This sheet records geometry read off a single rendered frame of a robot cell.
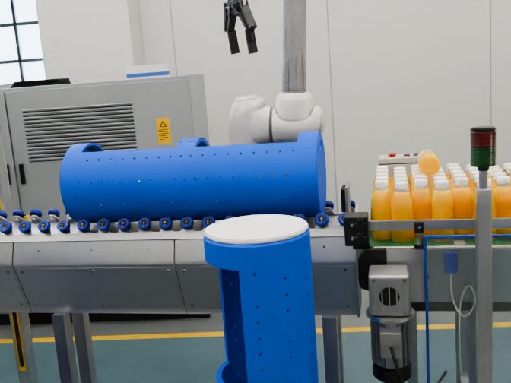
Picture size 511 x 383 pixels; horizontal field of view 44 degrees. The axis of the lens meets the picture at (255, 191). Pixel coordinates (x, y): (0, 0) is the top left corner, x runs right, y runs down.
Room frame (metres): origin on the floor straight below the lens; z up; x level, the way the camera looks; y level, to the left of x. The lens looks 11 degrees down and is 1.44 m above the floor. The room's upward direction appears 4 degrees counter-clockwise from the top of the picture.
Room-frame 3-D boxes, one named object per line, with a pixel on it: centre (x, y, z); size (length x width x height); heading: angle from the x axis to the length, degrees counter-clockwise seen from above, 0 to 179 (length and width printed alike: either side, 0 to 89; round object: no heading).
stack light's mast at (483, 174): (1.63, -0.59, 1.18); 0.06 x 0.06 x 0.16
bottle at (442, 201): (1.86, -0.56, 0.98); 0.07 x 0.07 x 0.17
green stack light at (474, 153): (1.63, -0.59, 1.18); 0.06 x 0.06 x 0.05
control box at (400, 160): (2.30, -0.56, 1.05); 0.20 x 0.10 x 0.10; 78
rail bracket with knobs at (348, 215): (1.86, -0.30, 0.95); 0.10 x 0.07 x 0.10; 168
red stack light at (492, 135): (1.63, -0.59, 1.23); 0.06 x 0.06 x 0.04
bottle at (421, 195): (1.91, -0.51, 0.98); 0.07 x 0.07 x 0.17
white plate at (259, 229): (1.66, 0.01, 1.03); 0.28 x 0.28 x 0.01
